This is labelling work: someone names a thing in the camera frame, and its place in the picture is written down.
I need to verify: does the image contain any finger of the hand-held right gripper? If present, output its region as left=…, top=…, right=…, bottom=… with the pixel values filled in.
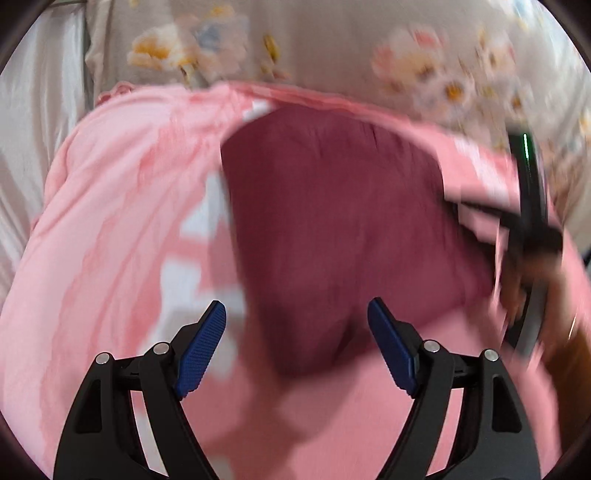
left=444, top=196, right=511, bottom=227

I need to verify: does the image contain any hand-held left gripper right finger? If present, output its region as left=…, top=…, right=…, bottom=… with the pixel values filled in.
left=367, top=298, right=541, bottom=480

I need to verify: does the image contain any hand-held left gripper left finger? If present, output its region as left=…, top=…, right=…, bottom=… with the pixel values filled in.
left=53, top=300, right=227, bottom=480

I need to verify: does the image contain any maroon padded jacket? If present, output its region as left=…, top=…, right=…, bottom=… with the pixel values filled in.
left=221, top=107, right=498, bottom=380

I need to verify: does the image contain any person's right hand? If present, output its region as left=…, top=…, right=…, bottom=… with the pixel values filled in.
left=538, top=258, right=587, bottom=356

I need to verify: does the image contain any pink blanket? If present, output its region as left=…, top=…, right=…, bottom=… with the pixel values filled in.
left=0, top=80, right=575, bottom=480

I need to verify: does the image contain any floral grey quilt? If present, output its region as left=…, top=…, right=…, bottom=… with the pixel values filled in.
left=85, top=0, right=591, bottom=222

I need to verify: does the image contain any white bed sheet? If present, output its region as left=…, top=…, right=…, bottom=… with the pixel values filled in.
left=0, top=14, right=95, bottom=289

